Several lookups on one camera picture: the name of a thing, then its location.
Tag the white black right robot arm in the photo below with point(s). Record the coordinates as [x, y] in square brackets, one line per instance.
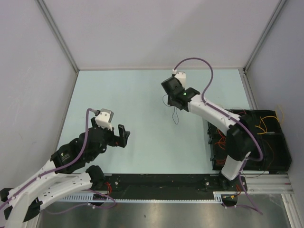
[241, 144]

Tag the aluminium frame rail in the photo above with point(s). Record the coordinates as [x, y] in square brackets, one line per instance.
[57, 34]

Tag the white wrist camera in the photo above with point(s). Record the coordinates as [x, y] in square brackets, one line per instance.
[181, 76]
[104, 118]

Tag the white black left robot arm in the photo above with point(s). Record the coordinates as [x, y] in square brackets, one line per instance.
[24, 202]

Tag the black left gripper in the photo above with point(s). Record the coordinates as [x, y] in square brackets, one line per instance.
[121, 140]

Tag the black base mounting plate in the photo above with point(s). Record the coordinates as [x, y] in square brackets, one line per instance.
[168, 186]

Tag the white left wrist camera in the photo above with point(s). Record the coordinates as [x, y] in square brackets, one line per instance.
[104, 118]

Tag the black compartment organizer tray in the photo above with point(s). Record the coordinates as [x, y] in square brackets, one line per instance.
[269, 135]

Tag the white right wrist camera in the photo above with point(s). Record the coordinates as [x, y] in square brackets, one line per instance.
[181, 76]

